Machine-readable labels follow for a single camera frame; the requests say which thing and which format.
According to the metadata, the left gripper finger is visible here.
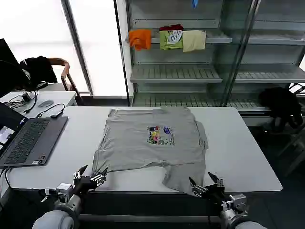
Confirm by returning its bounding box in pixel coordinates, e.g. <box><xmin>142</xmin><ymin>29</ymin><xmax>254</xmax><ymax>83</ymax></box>
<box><xmin>90</xmin><ymin>167</ymin><xmax>108</xmax><ymax>188</ymax></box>
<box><xmin>73</xmin><ymin>164</ymin><xmax>89</xmax><ymax>180</ymax></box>

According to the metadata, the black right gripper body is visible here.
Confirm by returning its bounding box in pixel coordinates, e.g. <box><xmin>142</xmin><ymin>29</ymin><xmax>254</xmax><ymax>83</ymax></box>
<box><xmin>202</xmin><ymin>183</ymin><xmax>226</xmax><ymax>205</ymax></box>

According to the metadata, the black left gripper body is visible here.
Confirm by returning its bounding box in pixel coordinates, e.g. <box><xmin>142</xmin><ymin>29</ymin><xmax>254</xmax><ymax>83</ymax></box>
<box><xmin>71</xmin><ymin>176</ymin><xmax>96</xmax><ymax>195</ymax></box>

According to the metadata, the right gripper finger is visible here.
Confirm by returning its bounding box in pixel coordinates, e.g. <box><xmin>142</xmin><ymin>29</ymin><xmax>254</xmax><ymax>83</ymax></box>
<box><xmin>208</xmin><ymin>171</ymin><xmax>225</xmax><ymax>187</ymax></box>
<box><xmin>188</xmin><ymin>176</ymin><xmax>208</xmax><ymax>198</ymax></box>

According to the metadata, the grey printed t-shirt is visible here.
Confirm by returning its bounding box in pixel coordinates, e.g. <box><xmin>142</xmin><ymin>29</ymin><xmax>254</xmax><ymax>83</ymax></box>
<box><xmin>91</xmin><ymin>106</ymin><xmax>207</xmax><ymax>197</ymax></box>

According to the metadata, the grey open laptop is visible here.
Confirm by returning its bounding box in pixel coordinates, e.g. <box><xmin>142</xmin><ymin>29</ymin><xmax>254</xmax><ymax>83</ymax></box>
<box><xmin>0</xmin><ymin>102</ymin><xmax>69</xmax><ymax>167</ymax></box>

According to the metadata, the white side desk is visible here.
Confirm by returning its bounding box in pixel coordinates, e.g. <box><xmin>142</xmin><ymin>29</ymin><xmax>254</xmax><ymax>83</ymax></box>
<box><xmin>0</xmin><ymin>90</ymin><xmax>78</xmax><ymax>119</ymax></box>

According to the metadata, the brown wooden chair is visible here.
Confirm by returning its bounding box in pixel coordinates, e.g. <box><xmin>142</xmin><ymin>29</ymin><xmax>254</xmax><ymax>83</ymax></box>
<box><xmin>47</xmin><ymin>57</ymin><xmax>83</xmax><ymax>104</ymax></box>

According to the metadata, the black jacket on chair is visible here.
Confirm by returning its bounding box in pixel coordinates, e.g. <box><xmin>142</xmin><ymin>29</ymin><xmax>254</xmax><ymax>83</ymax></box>
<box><xmin>19</xmin><ymin>55</ymin><xmax>58</xmax><ymax>84</ymax></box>

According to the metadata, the grey shelf rack with clothes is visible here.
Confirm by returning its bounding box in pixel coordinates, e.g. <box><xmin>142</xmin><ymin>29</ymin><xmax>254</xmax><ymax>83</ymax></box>
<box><xmin>125</xmin><ymin>0</ymin><xmax>234</xmax><ymax>108</ymax></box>

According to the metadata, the empty grey shelf rack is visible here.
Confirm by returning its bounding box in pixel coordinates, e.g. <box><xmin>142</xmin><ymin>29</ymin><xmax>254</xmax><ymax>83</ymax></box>
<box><xmin>223</xmin><ymin>0</ymin><xmax>305</xmax><ymax>125</ymax></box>

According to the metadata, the black monitor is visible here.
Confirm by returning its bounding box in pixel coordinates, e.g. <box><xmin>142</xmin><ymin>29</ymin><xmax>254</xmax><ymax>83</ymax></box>
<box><xmin>0</xmin><ymin>38</ymin><xmax>21</xmax><ymax>70</ymax></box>

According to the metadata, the black cable with adapter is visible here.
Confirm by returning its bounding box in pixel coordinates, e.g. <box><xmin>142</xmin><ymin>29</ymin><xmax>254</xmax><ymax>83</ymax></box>
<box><xmin>35</xmin><ymin>103</ymin><xmax>66</xmax><ymax>119</ymax></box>

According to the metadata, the black laptop power cable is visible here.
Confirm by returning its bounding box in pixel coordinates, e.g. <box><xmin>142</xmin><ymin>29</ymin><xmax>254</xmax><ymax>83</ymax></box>
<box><xmin>0</xmin><ymin>166</ymin><xmax>13</xmax><ymax>190</ymax></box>

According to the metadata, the grey metal frame stand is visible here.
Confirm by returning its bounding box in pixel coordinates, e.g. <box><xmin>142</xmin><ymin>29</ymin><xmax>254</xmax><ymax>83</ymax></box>
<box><xmin>266</xmin><ymin>114</ymin><xmax>305</xmax><ymax>177</ymax></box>

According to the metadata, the black looped cable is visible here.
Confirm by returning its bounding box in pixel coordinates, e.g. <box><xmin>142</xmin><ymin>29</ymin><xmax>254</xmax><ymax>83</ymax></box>
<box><xmin>23</xmin><ymin>89</ymin><xmax>38</xmax><ymax>115</ymax></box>

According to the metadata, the thick grey window post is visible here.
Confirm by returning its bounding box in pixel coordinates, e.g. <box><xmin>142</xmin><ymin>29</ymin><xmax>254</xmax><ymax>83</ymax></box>
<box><xmin>60</xmin><ymin>0</ymin><xmax>94</xmax><ymax>96</ymax></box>

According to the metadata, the thin dark window post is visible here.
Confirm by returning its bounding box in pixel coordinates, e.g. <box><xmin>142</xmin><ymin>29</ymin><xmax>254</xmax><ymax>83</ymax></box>
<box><xmin>113</xmin><ymin>0</ymin><xmax>131</xmax><ymax>107</ymax></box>

